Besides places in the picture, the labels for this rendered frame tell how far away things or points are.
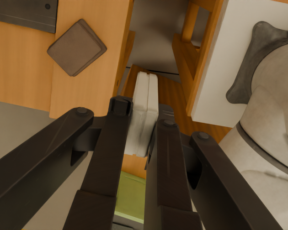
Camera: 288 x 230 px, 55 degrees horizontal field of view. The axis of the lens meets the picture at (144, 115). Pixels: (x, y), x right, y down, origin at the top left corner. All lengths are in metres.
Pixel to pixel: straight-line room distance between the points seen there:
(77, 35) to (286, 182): 0.46
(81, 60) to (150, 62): 0.97
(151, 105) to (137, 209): 0.64
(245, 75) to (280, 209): 0.28
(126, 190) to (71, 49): 0.42
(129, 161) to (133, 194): 0.10
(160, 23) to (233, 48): 0.90
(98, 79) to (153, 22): 0.91
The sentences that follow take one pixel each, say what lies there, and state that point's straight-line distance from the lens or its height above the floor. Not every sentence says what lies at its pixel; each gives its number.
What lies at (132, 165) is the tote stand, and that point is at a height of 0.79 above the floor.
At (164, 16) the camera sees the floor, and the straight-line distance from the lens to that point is 1.49.
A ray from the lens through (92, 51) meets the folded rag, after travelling 0.58.
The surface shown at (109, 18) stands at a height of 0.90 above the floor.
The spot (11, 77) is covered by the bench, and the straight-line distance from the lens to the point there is 0.71.
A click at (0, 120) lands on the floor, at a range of 1.90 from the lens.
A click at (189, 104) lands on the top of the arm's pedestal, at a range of 0.70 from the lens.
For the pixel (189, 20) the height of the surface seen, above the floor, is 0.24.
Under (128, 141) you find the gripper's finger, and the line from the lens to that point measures 0.16.
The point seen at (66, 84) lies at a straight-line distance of 0.65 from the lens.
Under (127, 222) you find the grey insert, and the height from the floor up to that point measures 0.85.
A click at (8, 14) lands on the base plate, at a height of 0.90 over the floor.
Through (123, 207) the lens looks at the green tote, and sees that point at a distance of 0.76.
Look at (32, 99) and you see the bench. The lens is 0.71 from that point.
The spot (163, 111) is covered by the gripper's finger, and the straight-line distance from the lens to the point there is 0.17.
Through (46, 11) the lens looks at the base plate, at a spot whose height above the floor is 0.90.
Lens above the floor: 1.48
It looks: 65 degrees down
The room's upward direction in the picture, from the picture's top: 175 degrees counter-clockwise
